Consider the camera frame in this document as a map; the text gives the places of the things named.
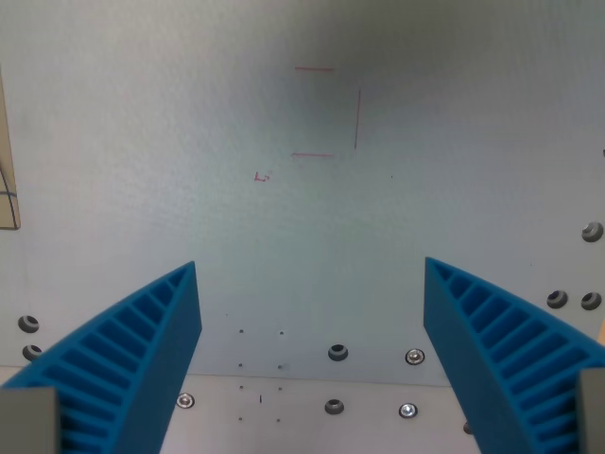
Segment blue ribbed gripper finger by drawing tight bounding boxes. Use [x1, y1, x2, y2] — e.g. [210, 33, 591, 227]
[0, 260, 203, 454]
[423, 256, 605, 454]

